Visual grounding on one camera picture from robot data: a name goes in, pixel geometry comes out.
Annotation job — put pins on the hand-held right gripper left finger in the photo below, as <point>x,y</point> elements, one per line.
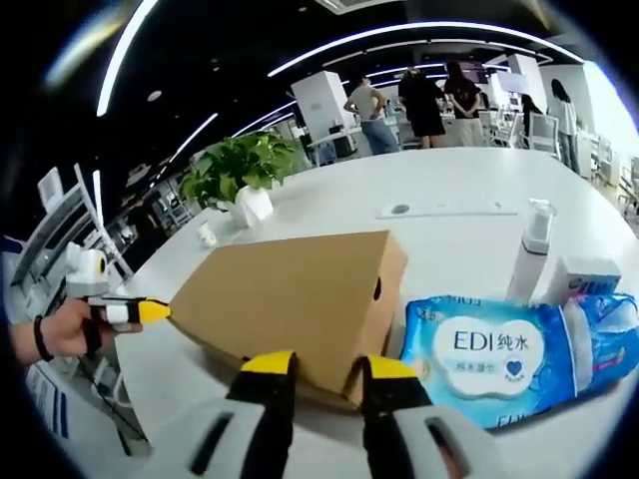
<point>269,399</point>

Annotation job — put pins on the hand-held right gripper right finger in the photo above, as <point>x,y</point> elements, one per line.
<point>389,399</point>

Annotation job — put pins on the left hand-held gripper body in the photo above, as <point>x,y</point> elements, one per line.
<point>90,274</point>

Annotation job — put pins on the brown cardboard shoe box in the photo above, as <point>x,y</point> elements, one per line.
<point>279,299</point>

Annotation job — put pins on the blue wet wipes pack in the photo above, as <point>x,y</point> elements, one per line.
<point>479,349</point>

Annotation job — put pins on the white pump bottle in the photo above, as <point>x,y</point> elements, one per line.
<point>529,259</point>

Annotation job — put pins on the blue soft tissue pack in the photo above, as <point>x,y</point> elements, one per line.
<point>599,339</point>

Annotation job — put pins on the white printed carton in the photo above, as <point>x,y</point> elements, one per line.
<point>589,274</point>

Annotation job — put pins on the person's left hand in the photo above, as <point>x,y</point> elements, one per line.
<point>70,332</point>

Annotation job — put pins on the metal shelf rack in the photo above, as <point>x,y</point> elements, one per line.
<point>65,224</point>

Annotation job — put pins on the black wristband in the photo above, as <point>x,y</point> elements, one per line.
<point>42,339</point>

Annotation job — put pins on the white paper cup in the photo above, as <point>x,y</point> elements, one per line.
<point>207,235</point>

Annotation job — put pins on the green potted plant white pot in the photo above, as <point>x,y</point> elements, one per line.
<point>234,164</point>

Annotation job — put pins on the ceiling light strip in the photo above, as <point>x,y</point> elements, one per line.
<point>194,137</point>
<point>120,50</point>
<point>424,27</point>

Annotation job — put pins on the white table socket strip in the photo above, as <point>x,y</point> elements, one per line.
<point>449,209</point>

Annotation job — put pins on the white square pillar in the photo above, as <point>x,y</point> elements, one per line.
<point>322,107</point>

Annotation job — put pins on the white office chair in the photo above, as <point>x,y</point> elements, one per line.
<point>543,135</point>

